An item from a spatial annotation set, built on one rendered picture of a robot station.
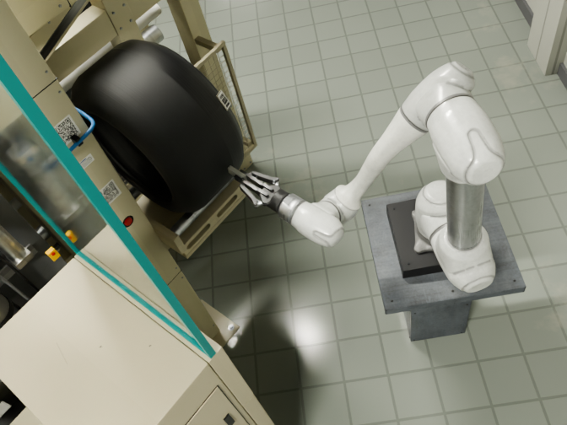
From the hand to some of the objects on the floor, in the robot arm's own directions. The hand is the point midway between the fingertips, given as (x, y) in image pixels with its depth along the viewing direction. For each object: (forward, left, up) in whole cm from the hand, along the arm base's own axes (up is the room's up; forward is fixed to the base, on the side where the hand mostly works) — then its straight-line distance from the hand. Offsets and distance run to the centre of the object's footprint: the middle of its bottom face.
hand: (237, 174), depth 190 cm
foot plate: (+48, +15, -110) cm, 121 cm away
